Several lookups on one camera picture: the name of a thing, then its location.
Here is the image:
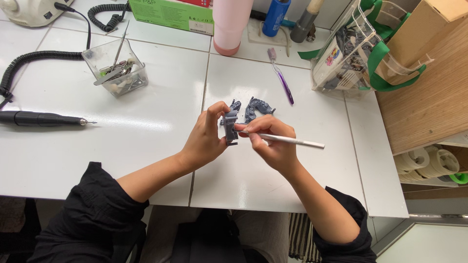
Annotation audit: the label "person's right hand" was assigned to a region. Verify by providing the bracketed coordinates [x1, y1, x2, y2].
[234, 114, 301, 178]

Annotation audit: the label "person's left hand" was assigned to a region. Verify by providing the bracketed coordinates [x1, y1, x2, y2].
[180, 101, 239, 169]

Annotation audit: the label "silver metal hand tool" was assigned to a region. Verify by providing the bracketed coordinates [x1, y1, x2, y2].
[234, 130, 325, 150]

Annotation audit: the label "grey printed dental model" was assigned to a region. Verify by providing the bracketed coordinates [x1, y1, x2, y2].
[220, 109, 240, 147]

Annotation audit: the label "grey dental arch model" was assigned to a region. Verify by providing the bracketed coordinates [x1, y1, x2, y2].
[244, 96, 276, 124]

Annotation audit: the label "purple toothbrush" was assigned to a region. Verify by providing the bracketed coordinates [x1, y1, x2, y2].
[267, 47, 294, 106]

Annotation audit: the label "person's grey trousers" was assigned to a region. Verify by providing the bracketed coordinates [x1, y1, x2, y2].
[141, 205, 290, 263]

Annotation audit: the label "striped rug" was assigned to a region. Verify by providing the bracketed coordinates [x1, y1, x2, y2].
[288, 213, 322, 263]

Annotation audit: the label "white tray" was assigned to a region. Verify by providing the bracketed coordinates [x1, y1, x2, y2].
[247, 18, 331, 48]

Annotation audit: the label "clear plastic tool container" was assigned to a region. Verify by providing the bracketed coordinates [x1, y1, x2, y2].
[81, 38, 149, 98]

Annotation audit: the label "pink tumbler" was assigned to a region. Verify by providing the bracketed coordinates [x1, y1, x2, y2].
[212, 0, 254, 57]

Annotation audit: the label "metal tweezers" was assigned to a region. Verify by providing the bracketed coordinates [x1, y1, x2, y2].
[111, 20, 130, 72]

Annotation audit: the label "grey tube with beige cap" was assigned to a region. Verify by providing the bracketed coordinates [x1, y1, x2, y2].
[290, 0, 325, 44]

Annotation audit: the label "blue bottle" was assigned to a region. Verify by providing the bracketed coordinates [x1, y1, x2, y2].
[262, 0, 292, 37]

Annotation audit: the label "green cardboard box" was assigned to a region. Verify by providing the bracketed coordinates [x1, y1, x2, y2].
[128, 0, 215, 36]

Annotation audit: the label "person's black sleeves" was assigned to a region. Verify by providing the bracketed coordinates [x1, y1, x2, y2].
[27, 162, 377, 263]

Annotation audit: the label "white tape rolls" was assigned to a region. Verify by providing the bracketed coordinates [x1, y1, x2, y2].
[394, 145, 460, 182]

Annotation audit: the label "wooden shelf unit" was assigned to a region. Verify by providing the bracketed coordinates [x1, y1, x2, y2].
[375, 15, 468, 190]

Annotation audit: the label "black micromotor handpiece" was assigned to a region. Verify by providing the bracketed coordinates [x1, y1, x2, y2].
[0, 111, 98, 128]

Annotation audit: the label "brown cardboard box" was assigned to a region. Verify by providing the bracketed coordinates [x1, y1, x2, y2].
[376, 0, 468, 85]

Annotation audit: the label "white micromotor control unit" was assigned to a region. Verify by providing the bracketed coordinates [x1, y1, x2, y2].
[0, 0, 74, 28]

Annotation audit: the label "clear bag with green straps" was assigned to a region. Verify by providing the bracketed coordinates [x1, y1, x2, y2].
[297, 0, 435, 92]

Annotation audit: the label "black coiled cable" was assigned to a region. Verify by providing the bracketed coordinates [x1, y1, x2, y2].
[87, 2, 131, 33]
[0, 50, 85, 110]

